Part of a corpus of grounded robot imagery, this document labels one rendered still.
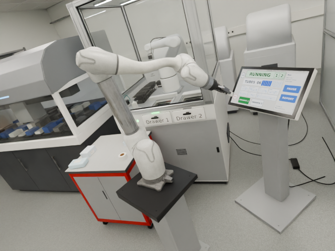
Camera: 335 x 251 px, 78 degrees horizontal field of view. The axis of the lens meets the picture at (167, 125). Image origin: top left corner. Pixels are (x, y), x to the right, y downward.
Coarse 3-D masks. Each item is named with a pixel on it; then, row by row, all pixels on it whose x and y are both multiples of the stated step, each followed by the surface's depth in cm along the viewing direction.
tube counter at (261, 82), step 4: (260, 80) 145; (264, 80) 142; (268, 80) 140; (256, 84) 147; (260, 84) 144; (264, 84) 142; (268, 84) 139; (272, 84) 137; (276, 84) 135; (280, 84) 133
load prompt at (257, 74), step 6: (252, 72) 152; (258, 72) 147; (264, 72) 144; (270, 72) 140; (276, 72) 137; (282, 72) 133; (264, 78) 143; (270, 78) 139; (276, 78) 136; (282, 78) 132
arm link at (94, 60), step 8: (96, 48) 102; (80, 56) 94; (88, 56) 94; (96, 56) 95; (104, 56) 97; (112, 56) 99; (80, 64) 95; (88, 64) 95; (96, 64) 96; (104, 64) 97; (112, 64) 99; (96, 72) 99; (104, 72) 100; (112, 72) 101
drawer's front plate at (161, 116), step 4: (168, 112) 191; (144, 116) 200; (148, 116) 199; (152, 116) 198; (160, 116) 195; (164, 116) 194; (168, 116) 193; (144, 120) 203; (148, 120) 201; (152, 120) 200; (160, 120) 197; (164, 120) 196; (168, 120) 195; (148, 124) 204; (152, 124) 202; (156, 124) 201
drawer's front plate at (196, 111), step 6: (198, 108) 181; (174, 114) 190; (180, 114) 188; (192, 114) 185; (198, 114) 183; (204, 114) 181; (174, 120) 193; (180, 120) 191; (186, 120) 189; (192, 120) 188
